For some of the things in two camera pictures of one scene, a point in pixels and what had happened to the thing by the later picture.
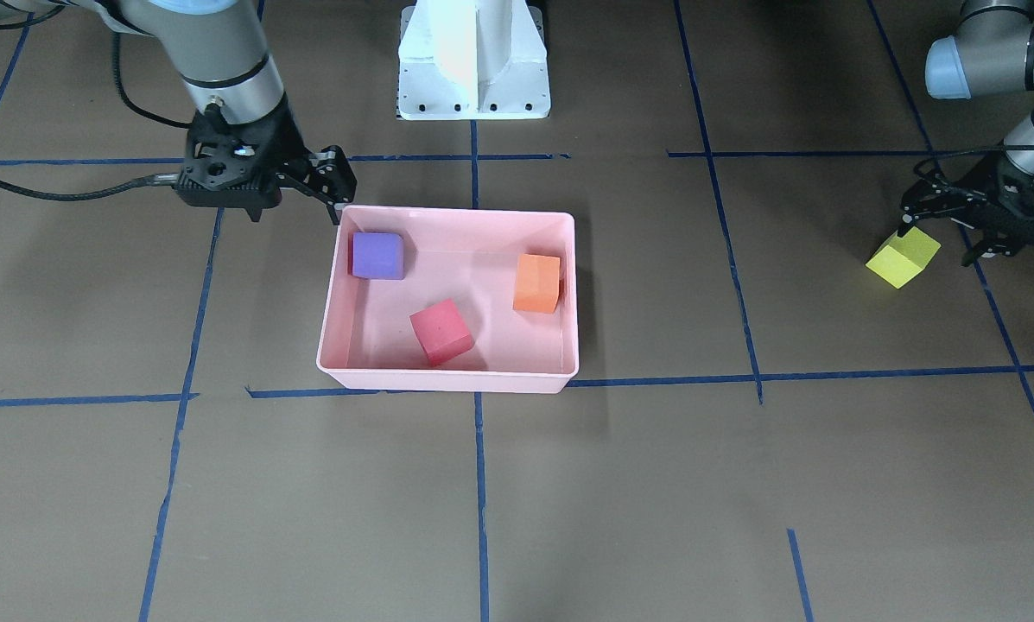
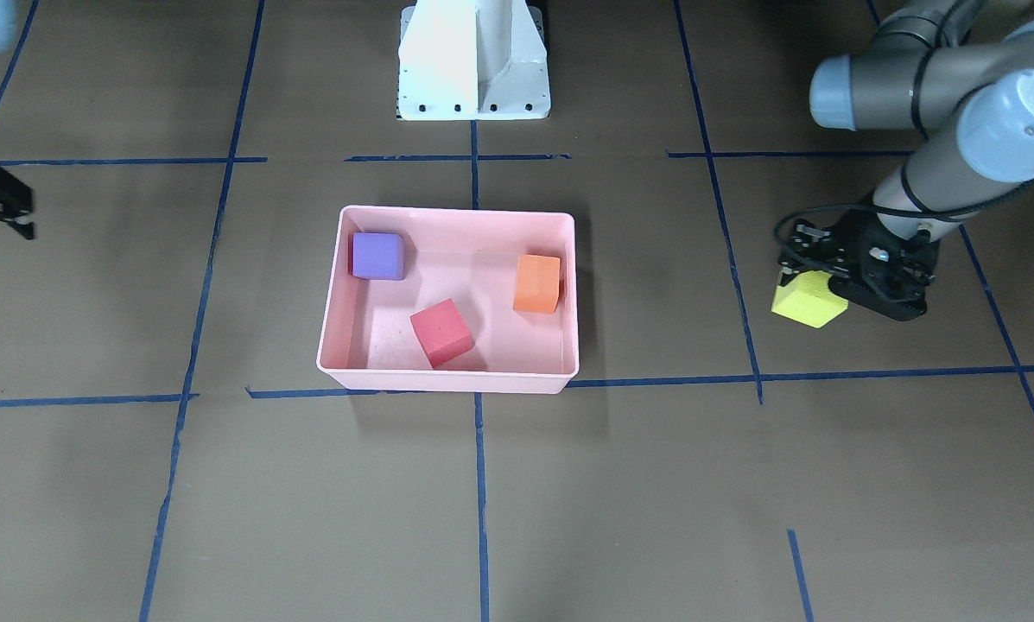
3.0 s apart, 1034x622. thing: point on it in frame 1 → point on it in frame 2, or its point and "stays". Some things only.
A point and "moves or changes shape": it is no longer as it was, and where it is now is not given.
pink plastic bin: (462, 301) stays
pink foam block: (441, 332) stays
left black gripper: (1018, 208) → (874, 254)
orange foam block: (536, 283) stays
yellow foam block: (902, 258) moves or changes shape
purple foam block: (377, 256) stays
